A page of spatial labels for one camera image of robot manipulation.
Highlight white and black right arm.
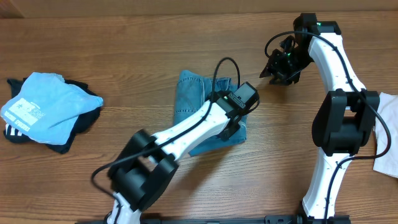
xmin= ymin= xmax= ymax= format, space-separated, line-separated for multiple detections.
xmin=260 ymin=13 xmax=380 ymax=223

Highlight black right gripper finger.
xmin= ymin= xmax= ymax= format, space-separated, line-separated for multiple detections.
xmin=259 ymin=64 xmax=274 ymax=78
xmin=269 ymin=77 xmax=292 ymax=85

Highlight blue denim jeans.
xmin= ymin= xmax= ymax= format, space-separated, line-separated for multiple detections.
xmin=174 ymin=70 xmax=247 ymax=157

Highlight beige folded cloth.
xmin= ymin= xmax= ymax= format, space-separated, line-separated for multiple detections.
xmin=372 ymin=91 xmax=398 ymax=179

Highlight light blue printed t-shirt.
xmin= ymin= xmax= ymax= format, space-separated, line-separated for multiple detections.
xmin=1 ymin=72 xmax=104 ymax=145

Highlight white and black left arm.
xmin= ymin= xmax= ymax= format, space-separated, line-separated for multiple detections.
xmin=106 ymin=82 xmax=259 ymax=223

